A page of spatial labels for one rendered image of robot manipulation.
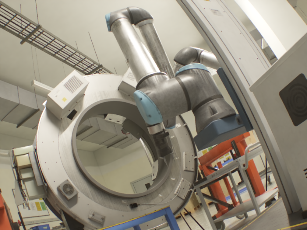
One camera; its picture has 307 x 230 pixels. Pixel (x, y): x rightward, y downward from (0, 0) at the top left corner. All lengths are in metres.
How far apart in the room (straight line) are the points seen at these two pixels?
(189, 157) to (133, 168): 9.50
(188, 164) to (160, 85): 1.35
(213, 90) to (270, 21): 3.63
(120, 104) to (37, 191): 1.04
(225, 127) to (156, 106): 0.28
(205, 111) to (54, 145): 1.23
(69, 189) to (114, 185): 10.45
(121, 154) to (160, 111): 11.07
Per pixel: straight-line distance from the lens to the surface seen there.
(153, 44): 1.46
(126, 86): 2.33
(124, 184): 12.01
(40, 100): 6.45
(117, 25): 1.41
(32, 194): 2.02
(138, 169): 11.73
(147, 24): 1.49
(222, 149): 2.78
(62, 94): 2.01
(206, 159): 2.98
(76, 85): 2.08
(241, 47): 1.27
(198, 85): 1.10
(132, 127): 2.63
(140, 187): 11.66
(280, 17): 4.71
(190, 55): 1.86
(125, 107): 2.34
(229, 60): 1.12
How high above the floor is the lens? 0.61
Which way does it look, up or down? 19 degrees up
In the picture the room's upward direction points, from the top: 23 degrees counter-clockwise
